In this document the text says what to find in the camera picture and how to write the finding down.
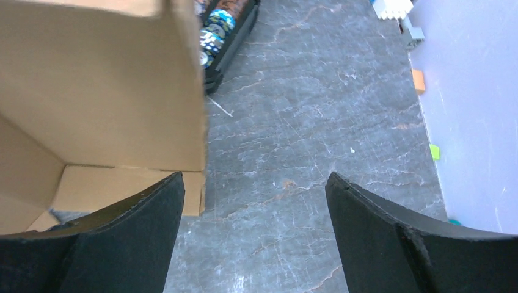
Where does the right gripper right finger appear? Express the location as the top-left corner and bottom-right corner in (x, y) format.
(325, 172), (517, 292)

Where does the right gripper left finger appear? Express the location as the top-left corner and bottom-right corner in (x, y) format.
(1, 172), (185, 292)

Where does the brown cardboard box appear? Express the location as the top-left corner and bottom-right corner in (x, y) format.
(1, 1), (207, 234)

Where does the small teal block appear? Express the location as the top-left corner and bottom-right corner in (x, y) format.
(448, 219), (462, 226)

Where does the small lime green block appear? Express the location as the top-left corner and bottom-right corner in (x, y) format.
(429, 144), (440, 161)

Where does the small orange wooden block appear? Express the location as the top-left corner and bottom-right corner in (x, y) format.
(411, 69), (426, 96)

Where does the small grey block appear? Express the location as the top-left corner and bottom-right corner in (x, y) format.
(400, 17), (425, 50)

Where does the black poker chip case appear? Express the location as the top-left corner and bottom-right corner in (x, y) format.
(194, 0), (261, 95)

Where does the blue white toy block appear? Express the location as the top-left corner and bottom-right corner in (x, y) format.
(370, 0), (414, 20)

